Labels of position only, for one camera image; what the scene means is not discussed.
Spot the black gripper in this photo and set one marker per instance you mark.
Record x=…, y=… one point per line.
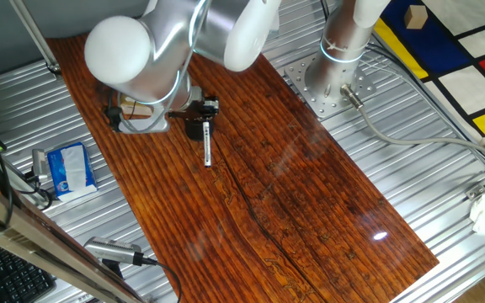
x=190, y=110

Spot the white marker pen black cap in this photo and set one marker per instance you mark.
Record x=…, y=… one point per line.
x=207, y=147

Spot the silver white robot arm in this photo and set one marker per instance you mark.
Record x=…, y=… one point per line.
x=116, y=50

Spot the glossy wood grain board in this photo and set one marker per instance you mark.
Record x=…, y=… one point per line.
x=289, y=189

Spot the blue tissue pack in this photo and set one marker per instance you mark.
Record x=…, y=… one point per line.
x=55, y=168

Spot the small silver device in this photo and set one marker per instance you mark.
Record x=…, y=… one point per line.
x=39, y=162

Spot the thin metal pole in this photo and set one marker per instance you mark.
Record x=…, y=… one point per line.
x=36, y=38

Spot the colourful block pattern mat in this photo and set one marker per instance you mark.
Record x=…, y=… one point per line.
x=415, y=46

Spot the small wooden cube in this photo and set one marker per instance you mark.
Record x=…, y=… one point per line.
x=416, y=17

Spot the black keyboard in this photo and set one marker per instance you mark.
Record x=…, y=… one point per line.
x=11, y=278

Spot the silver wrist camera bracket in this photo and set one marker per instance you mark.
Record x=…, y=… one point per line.
x=158, y=126

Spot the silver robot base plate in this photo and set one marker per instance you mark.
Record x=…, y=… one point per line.
x=301, y=84

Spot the silver depth camera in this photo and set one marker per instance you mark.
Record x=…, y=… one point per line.
x=108, y=249

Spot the black camera stand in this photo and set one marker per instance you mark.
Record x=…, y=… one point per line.
x=112, y=268

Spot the steel frame bar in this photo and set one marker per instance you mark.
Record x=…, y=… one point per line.
x=15, y=231

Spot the metal corner bracket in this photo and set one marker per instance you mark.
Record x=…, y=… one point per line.
x=474, y=192

